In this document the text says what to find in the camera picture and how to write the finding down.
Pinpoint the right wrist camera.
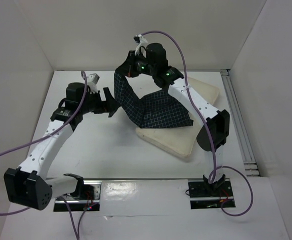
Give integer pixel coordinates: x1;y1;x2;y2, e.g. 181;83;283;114
133;34;148;45

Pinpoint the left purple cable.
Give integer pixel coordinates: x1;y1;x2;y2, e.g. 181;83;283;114
0;70;89;238

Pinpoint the aluminium rail frame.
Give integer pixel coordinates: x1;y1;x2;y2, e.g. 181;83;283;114
220;69;261;177

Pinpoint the cream white pillow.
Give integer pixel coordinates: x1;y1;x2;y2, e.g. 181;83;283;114
135;77;220;159

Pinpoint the purple cable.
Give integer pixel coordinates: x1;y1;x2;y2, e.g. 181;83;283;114
140;30;254;217
0;70;89;238

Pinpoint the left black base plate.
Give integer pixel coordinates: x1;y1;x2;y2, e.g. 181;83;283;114
53;180;101;212

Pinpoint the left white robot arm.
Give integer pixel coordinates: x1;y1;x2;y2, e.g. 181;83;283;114
3;82;119;211

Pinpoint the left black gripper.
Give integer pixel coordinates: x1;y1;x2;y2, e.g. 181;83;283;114
79;87;120;115

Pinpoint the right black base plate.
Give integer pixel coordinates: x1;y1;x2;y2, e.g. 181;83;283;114
185;178;236;210

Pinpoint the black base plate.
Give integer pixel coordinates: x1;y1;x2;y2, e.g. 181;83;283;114
185;178;236;210
53;180;101;212

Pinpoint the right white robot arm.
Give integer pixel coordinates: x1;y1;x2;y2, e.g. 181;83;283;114
115;43;230;196

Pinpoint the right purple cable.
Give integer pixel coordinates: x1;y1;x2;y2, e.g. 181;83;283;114
140;30;254;217

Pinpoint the dark checkered pillowcase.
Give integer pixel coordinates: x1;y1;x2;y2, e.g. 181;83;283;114
114;71;193;129

